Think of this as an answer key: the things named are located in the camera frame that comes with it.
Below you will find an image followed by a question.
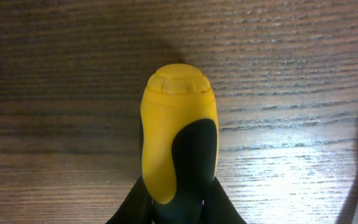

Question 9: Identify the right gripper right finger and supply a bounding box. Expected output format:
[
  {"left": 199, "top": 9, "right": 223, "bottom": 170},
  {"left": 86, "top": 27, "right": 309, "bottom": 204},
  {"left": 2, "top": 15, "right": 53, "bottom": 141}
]
[{"left": 203, "top": 177, "right": 246, "bottom": 224}]

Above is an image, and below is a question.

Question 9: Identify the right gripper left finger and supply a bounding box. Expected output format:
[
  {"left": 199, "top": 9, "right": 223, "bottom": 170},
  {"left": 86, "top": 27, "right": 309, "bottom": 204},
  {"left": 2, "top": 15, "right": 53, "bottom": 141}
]
[{"left": 106, "top": 176, "right": 152, "bottom": 224}]

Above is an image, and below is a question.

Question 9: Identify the yellow black screwdriver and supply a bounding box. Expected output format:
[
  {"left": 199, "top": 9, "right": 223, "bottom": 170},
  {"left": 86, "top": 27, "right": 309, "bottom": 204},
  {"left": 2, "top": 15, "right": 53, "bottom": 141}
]
[{"left": 140, "top": 63, "right": 219, "bottom": 223}]

